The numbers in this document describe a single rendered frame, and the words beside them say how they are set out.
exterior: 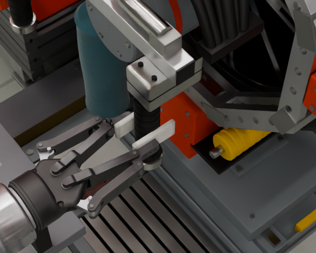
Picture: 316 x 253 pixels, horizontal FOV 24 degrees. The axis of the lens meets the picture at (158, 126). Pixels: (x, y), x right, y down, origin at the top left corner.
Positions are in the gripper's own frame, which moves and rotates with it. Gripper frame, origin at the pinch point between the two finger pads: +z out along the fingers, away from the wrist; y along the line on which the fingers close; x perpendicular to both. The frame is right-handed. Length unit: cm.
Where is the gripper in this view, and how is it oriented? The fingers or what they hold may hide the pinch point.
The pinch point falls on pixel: (145, 128)
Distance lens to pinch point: 101.8
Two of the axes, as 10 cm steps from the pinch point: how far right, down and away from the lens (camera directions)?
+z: 7.8, -5.1, 3.6
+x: 0.0, -5.7, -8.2
